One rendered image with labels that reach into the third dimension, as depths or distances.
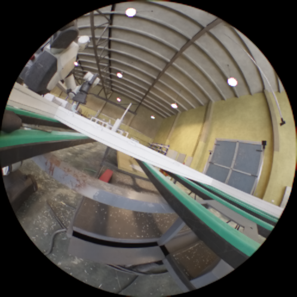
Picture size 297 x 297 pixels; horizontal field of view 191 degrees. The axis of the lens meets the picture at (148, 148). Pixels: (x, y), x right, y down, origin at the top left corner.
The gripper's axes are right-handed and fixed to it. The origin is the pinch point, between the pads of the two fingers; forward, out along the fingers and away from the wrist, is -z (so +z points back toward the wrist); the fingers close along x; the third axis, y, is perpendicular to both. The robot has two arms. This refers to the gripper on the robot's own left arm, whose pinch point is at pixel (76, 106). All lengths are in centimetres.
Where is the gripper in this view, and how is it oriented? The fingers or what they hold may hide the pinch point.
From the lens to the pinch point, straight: 72.2
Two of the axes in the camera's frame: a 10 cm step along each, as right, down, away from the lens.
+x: 8.0, 2.8, 5.3
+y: -4.8, -2.4, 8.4
